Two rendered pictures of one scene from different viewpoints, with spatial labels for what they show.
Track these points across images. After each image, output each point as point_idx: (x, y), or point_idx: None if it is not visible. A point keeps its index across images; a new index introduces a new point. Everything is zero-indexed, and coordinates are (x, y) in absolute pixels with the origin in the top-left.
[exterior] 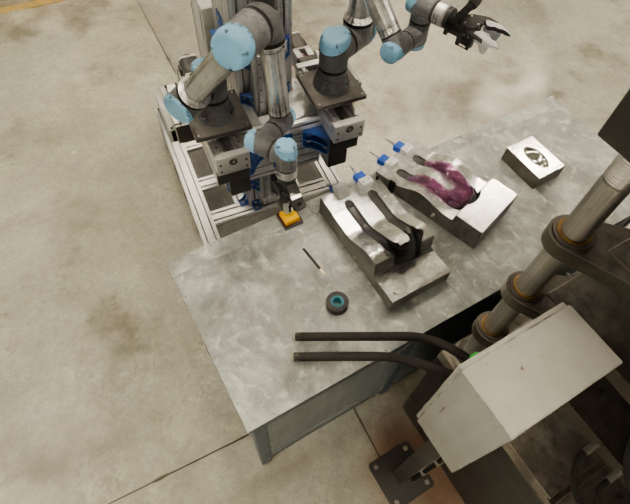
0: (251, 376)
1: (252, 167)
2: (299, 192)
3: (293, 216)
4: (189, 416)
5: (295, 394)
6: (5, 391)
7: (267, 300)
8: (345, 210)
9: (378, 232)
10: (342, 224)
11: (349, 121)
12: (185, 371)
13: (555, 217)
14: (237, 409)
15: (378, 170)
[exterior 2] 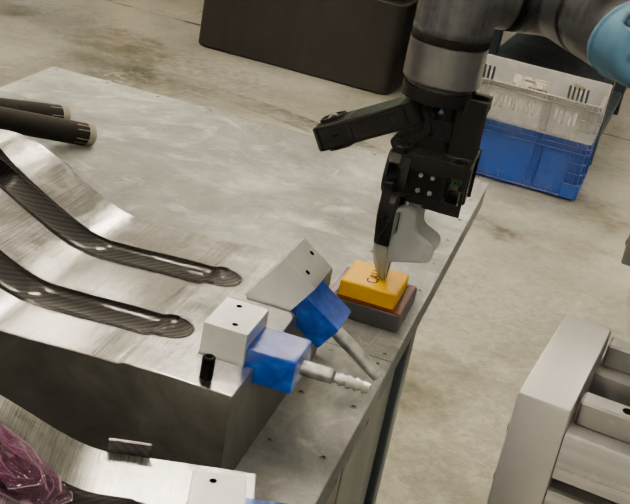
0: (117, 103)
1: None
2: (364, 113)
3: (359, 275)
4: None
5: (7, 97)
6: None
7: (213, 175)
8: (213, 263)
9: (36, 218)
10: (182, 234)
11: (562, 356)
12: None
13: None
14: (98, 78)
15: (247, 480)
